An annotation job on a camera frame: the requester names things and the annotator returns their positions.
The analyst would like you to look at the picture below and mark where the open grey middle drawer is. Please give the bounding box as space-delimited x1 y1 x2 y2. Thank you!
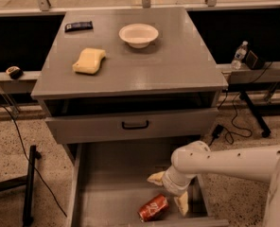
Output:
65 136 229 227

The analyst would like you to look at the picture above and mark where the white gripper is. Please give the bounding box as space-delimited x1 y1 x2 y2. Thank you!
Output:
147 166 196 217

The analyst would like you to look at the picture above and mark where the black cable left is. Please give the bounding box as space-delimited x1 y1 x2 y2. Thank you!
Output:
0 103 68 218

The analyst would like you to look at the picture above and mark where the black cable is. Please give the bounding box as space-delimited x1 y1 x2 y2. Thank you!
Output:
200 61 273 149
0 103 68 218

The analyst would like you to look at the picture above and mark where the black cable right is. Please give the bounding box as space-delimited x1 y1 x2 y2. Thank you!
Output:
200 61 273 149

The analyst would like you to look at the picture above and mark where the small black box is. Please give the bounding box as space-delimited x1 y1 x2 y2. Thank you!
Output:
245 50 265 70

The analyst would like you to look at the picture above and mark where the clear water bottle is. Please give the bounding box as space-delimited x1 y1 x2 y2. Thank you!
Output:
231 41 248 70

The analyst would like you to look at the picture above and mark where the black metal stand left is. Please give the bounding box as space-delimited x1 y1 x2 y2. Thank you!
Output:
0 145 41 227

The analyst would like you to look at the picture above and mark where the yellow sponge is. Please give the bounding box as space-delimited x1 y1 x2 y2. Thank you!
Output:
72 48 106 75

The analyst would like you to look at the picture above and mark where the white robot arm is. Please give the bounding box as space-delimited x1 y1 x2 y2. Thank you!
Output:
148 141 280 227

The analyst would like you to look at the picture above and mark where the closed grey top drawer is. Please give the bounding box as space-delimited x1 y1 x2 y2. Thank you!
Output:
46 108 219 144

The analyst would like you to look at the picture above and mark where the black power adapter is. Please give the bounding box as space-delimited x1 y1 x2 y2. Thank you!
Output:
212 125 224 139

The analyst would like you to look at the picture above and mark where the black tape measure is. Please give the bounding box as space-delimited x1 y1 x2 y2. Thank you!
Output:
6 66 24 79

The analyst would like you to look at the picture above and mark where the black drawer handle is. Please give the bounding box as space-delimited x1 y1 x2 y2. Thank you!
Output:
121 120 149 131

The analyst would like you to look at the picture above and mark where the grey drawer cabinet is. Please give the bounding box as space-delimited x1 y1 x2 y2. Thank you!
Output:
30 7 229 163

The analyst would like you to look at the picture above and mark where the white paper bowl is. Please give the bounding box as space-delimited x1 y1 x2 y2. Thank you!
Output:
119 24 159 48

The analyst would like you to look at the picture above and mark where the red coke can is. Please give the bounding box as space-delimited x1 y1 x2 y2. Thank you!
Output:
137 194 169 222

